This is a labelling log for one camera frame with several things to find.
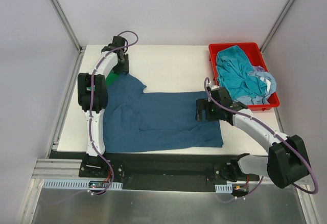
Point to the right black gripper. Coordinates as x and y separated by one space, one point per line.
202 109

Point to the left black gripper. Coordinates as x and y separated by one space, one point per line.
123 64

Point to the green t-shirt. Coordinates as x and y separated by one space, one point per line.
109 80

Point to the dark blue t-shirt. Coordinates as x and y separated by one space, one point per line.
135 121

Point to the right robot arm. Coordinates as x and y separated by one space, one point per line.
287 160

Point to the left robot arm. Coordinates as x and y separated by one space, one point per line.
93 100

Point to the teal t-shirt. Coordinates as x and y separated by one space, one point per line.
232 67

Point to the light blue t-shirt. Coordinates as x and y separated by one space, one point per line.
257 87

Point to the red plastic bin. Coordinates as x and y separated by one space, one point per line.
254 55

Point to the left aluminium frame post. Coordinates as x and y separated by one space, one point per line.
66 25

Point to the aluminium frame post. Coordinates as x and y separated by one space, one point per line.
277 23
66 25

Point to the right white cable duct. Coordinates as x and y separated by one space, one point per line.
227 188

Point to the white cable duct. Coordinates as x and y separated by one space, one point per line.
227 188
80 185

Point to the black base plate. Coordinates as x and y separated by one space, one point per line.
198 183

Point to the left white cable duct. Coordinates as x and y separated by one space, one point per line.
80 185

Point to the right aluminium frame post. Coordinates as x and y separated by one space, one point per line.
277 23

